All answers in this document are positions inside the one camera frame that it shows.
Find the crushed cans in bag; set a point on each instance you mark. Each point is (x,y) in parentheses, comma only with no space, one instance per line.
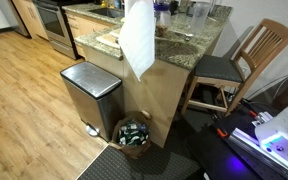
(133,134)

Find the brown paper bag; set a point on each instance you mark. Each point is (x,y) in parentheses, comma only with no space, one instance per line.
(130,151)

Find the light wood base cabinet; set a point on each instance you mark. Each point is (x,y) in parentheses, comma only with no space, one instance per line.
(29,16)

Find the dark grey floor mat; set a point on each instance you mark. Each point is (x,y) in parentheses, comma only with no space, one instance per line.
(144,165)

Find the wooden chair with grey cushion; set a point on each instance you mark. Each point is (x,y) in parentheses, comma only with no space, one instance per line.
(237,66)

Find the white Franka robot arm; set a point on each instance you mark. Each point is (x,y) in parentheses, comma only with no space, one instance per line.
(285,128)

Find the steel kitchen sink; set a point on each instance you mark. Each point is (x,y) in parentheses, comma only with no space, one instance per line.
(106,12)

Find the stainless steel oven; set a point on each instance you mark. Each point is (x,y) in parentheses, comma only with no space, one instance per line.
(55,25)

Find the metal utensil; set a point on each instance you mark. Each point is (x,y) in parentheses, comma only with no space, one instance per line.
(183,34)

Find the wood drawer cabinet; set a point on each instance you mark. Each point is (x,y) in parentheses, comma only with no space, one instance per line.
(84,28)

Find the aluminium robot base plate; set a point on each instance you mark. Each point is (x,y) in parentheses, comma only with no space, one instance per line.
(250,146)

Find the light wooden cutting board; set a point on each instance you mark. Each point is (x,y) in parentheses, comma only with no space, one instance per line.
(109,39)

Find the clear jar with blue lid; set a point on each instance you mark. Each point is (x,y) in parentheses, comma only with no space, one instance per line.
(163,21)

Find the stainless steel trash can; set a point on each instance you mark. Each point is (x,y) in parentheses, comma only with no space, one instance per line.
(92,96)

